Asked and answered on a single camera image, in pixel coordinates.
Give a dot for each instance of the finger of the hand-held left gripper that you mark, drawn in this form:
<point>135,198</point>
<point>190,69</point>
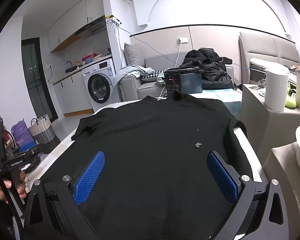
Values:
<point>36,150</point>

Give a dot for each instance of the red box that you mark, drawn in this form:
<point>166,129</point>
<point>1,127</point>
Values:
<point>90,55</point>

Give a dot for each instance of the white kitchen wall cabinet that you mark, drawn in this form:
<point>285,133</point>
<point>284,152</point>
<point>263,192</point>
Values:
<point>70,22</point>

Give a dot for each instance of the black knit sweater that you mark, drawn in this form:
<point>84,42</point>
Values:
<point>150,142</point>

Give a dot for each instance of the white washing machine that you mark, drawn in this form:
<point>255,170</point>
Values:
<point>100,87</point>

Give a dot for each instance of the black jacket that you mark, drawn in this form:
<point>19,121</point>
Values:
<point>210,70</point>

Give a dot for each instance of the houndstooth cloth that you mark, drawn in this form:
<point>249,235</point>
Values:
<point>152,75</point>

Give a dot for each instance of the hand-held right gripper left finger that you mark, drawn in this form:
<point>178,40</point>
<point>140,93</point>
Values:
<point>90,177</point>

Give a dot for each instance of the beige covered cabinet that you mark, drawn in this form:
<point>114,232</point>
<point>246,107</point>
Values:
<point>260,125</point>

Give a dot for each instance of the light blue cloth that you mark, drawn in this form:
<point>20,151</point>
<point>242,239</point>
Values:
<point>225,98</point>

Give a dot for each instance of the yellow-green item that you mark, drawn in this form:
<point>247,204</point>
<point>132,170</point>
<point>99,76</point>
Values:
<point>290,102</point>

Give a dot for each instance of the beige covered stool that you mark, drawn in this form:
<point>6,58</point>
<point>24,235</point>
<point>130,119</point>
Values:
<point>282,192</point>

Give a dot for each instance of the white cylindrical appliance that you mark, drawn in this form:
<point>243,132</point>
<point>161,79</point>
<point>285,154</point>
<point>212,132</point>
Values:
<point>276,90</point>

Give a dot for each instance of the white wall socket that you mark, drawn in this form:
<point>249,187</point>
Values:
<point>182,40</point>

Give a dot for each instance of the grey sofa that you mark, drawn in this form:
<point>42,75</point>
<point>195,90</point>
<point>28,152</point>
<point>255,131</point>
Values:
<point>150,87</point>

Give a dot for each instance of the beige bed headboard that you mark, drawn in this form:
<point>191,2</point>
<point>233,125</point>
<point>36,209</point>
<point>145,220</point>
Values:
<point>265,47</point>

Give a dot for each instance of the light grey hoodie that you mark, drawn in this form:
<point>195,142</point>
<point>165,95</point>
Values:
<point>130,71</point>

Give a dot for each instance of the white power strip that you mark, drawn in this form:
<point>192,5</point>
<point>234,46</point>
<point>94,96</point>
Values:
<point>116,20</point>

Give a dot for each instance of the black kitchen faucet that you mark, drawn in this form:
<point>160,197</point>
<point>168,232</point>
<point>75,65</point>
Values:
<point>69,63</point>

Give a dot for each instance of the black electric pressure cooker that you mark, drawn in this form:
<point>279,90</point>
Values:
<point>190,82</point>

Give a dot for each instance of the white kitchen counter cabinet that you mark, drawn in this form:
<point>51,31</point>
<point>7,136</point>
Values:
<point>70,92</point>

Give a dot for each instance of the person's left hand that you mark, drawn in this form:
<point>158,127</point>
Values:
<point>21,192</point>

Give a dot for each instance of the white bed pillow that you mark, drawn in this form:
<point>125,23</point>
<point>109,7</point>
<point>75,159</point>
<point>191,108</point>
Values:
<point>261,62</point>

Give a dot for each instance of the purple plastic bag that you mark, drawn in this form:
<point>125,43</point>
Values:
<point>21,135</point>

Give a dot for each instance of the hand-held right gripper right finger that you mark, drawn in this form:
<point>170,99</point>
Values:
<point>222,176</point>

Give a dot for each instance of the grey cushion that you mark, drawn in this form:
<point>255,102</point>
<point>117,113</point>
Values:
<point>135,55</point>

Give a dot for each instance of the dark glass door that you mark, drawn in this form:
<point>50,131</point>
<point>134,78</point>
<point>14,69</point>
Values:
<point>35,80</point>

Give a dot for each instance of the woven laundry basket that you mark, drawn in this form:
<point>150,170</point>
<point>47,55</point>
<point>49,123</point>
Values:
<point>41,130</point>

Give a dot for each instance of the range hood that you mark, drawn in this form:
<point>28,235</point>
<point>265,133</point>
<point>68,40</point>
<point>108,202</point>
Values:
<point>92,27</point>

